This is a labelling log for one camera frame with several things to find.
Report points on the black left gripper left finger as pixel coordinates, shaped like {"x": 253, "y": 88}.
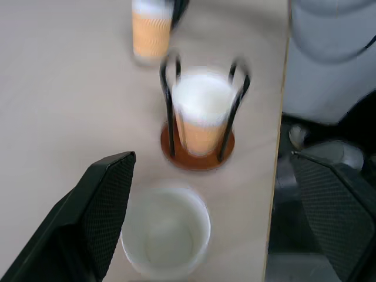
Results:
{"x": 73, "y": 223}

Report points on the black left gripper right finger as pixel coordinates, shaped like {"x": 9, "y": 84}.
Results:
{"x": 337, "y": 211}

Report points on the silver robot body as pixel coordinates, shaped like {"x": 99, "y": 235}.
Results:
{"x": 329, "y": 58}

